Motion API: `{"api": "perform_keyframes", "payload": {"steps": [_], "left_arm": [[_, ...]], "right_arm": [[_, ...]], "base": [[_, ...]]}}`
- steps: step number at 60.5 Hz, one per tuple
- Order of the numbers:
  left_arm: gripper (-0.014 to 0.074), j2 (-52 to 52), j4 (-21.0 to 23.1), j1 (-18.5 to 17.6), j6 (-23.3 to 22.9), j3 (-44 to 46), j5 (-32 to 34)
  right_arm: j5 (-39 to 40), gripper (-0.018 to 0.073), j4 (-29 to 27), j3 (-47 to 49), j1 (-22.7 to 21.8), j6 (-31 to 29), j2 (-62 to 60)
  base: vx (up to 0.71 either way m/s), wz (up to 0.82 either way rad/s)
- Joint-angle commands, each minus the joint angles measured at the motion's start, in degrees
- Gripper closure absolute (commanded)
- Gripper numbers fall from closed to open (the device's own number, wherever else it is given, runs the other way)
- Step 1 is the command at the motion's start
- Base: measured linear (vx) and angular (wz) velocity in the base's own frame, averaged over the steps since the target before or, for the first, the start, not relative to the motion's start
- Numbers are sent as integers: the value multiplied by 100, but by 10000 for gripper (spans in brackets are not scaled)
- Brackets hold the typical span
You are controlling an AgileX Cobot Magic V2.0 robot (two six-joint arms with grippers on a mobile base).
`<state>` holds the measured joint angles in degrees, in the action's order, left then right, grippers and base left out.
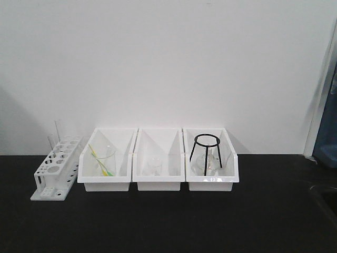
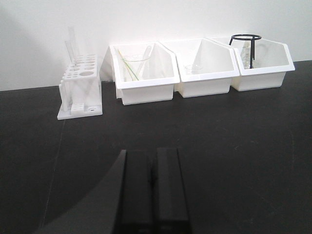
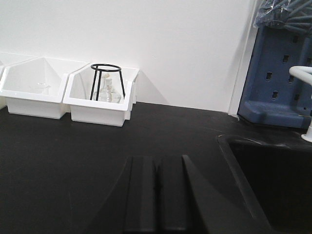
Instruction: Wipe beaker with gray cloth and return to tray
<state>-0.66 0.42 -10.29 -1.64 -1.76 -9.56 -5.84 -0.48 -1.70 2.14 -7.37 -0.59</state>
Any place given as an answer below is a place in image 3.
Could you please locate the small clear glass dish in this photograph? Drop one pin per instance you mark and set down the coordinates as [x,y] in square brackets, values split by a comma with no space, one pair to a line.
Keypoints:
[42,86]

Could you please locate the white partial bin far left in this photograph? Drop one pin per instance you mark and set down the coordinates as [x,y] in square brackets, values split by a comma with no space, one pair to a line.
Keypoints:
[8,59]

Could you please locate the white plastic bin left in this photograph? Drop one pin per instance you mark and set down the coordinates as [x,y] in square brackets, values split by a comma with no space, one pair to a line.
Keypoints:
[23,98]

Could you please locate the black lab sink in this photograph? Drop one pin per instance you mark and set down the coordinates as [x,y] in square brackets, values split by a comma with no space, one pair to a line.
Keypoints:
[275,181]

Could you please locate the clear glass alcohol lamp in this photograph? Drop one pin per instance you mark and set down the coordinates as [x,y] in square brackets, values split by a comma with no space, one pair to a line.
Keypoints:
[107,92]

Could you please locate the black wire tripod stand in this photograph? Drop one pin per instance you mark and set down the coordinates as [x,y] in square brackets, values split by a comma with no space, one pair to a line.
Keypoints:
[100,70]

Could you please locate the white plastic bin right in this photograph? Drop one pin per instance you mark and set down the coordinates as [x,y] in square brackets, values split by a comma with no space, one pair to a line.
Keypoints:
[78,91]

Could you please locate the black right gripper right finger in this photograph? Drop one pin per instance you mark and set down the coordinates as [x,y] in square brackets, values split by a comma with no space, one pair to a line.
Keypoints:
[177,210]

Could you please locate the blue pegboard drying rack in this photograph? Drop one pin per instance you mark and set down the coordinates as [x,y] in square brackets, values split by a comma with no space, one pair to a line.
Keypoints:
[271,95]

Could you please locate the white plastic bin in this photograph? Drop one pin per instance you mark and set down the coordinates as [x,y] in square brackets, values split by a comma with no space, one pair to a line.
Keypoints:
[23,98]
[78,91]

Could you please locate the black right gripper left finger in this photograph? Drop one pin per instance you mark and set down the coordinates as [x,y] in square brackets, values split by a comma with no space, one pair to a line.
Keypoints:
[141,200]

